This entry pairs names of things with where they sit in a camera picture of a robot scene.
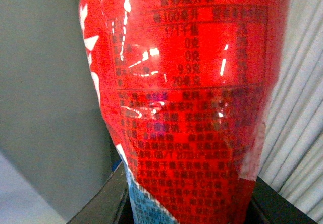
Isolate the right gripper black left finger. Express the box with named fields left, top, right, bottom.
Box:
left=68, top=163, right=128, bottom=223

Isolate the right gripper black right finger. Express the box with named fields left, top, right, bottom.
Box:
left=248, top=177, right=315, bottom=224

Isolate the red labelled drink bottle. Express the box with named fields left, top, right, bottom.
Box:
left=79, top=0, right=289, bottom=223

